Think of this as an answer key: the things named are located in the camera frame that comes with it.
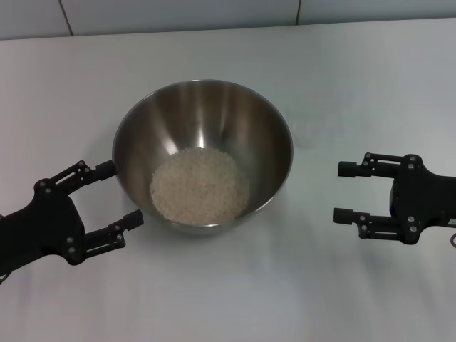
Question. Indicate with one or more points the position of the white rice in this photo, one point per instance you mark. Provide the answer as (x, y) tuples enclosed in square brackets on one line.
[(199, 189)]

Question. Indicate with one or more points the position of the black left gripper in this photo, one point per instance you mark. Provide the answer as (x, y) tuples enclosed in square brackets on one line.
[(46, 228)]

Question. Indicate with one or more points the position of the stainless steel mixing bowl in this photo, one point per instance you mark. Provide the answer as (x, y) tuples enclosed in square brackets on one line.
[(178, 117)]

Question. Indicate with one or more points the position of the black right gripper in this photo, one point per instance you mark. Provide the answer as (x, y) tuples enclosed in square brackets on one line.
[(427, 199)]

